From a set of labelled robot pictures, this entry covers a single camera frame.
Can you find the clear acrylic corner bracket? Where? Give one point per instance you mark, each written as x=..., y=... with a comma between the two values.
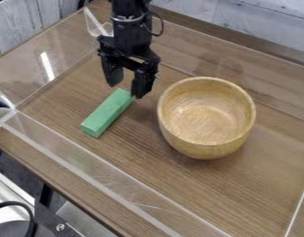
x=95, y=28

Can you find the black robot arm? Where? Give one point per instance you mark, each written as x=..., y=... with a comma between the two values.
x=130, y=9

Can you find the green rectangular block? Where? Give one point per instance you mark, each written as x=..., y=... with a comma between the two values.
x=113, y=106

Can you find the clear acrylic tray wall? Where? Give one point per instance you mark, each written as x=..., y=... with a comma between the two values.
x=126, y=178

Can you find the black table leg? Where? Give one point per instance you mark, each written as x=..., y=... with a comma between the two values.
x=45, y=197

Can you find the grey metal base plate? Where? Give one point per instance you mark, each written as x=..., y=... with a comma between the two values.
x=82, y=222

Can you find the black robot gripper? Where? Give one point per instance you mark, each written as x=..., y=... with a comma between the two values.
x=126, y=51

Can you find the light wooden bowl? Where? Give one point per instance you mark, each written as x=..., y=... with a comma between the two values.
x=206, y=115

